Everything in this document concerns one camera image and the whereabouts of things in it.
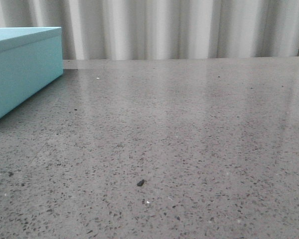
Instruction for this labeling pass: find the white pleated curtain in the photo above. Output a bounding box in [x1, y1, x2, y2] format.
[0, 0, 299, 60]

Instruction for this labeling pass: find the light blue box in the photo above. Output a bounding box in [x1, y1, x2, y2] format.
[0, 27, 63, 118]

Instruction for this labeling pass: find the small black debris chip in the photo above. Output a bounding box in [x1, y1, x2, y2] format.
[137, 179, 145, 187]

